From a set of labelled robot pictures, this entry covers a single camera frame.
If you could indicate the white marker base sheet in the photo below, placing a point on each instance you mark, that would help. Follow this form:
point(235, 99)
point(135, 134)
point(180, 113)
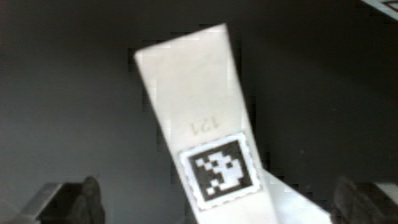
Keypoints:
point(386, 6)

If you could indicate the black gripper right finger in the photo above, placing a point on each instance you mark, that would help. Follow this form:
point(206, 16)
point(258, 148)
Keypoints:
point(364, 203)

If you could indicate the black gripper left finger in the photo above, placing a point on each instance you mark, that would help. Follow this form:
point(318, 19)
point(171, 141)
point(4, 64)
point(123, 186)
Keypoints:
point(66, 204)

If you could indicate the white desk tabletop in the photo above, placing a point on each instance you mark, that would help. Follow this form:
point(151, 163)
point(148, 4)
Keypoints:
point(236, 194)

